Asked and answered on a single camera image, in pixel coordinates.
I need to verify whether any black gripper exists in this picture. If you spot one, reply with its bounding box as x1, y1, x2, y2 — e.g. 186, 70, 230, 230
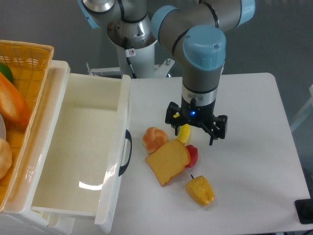
165, 97, 228, 146

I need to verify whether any pale round bread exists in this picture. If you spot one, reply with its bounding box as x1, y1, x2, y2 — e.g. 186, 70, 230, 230
0, 138, 12, 178

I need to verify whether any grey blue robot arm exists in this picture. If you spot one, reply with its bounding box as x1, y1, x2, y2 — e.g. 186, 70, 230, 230
78, 0, 256, 141

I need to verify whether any round bread roll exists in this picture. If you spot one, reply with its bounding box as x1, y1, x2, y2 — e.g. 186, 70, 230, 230
142, 127, 168, 154

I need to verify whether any yellow toy bell pepper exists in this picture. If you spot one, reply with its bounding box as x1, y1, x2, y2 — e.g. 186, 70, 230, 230
185, 174, 215, 206

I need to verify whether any white plastic drawer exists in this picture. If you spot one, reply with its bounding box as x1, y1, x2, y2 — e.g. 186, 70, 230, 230
33, 73, 131, 233

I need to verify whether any yellow woven basket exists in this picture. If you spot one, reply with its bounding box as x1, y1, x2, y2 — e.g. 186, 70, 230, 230
0, 40, 54, 212

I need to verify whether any black drawer handle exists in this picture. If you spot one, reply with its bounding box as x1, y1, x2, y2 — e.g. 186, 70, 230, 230
118, 129, 133, 176

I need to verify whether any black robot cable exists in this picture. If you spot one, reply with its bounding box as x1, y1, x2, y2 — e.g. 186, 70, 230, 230
124, 38, 137, 79

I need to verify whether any white plate rim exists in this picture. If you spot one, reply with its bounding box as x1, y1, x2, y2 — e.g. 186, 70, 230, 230
0, 115, 6, 140

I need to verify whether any black device at table edge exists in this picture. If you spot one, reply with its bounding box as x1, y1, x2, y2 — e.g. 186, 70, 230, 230
294, 199, 313, 224

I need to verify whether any orange toy baguette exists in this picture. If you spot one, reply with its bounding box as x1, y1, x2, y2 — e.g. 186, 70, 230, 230
0, 73, 31, 126

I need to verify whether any red toy pepper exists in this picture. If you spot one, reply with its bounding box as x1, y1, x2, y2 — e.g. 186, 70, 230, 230
185, 144, 199, 168

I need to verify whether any white drawer cabinet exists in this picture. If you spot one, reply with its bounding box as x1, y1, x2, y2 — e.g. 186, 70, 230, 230
0, 60, 75, 235

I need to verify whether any toy bread slice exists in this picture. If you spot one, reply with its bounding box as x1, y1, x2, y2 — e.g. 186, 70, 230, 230
145, 140, 191, 186

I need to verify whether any green toy vegetable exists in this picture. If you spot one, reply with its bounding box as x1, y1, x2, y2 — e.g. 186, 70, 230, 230
0, 63, 14, 84

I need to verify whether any yellow toy banana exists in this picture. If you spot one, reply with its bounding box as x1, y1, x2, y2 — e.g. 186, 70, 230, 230
177, 124, 190, 144

